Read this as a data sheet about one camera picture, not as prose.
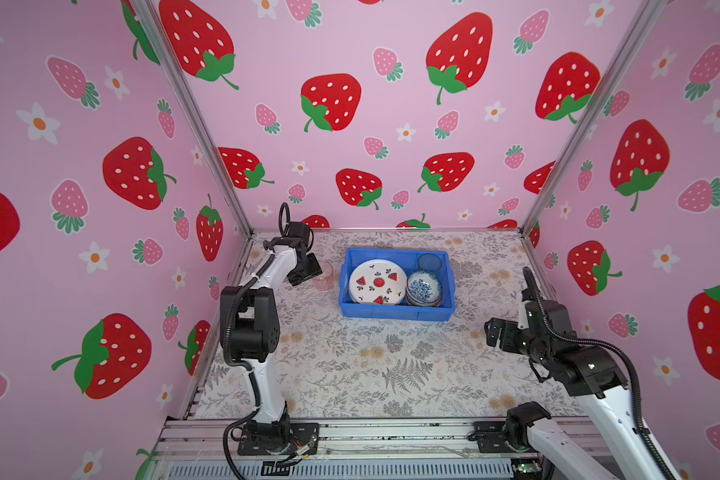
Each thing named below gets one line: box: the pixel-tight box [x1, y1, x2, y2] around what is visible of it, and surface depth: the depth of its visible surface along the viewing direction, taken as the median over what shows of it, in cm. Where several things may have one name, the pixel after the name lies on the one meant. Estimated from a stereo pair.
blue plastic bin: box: [339, 248, 456, 322], surface depth 99 cm
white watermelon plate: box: [348, 258, 408, 306], surface depth 103 cm
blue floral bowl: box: [406, 270, 442, 307], surface depth 95 cm
